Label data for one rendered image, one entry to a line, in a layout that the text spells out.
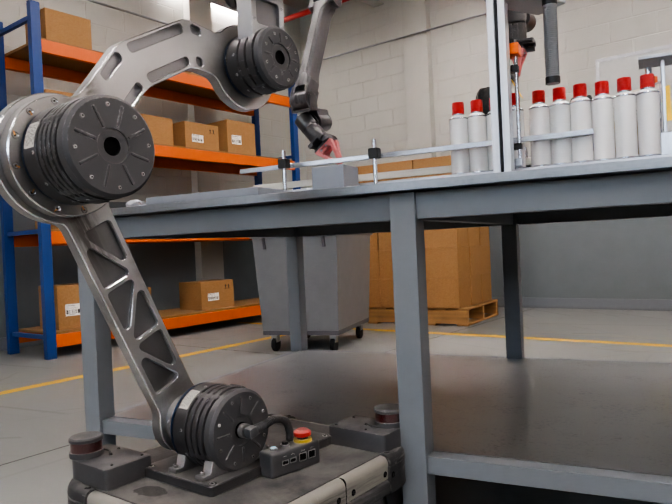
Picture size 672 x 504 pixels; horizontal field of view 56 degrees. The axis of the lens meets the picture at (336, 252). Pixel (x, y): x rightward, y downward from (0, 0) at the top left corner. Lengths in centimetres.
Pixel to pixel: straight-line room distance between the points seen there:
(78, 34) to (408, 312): 430
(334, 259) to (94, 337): 231
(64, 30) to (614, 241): 492
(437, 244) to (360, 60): 314
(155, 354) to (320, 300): 277
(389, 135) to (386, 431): 604
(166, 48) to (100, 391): 103
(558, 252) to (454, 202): 504
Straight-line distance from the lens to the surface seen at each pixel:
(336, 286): 404
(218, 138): 602
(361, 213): 145
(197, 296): 575
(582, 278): 634
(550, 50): 171
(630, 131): 174
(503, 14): 170
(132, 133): 116
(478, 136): 180
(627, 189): 133
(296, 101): 201
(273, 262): 418
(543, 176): 130
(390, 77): 741
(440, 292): 525
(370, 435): 144
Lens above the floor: 70
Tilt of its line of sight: 1 degrees down
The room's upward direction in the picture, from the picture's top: 3 degrees counter-clockwise
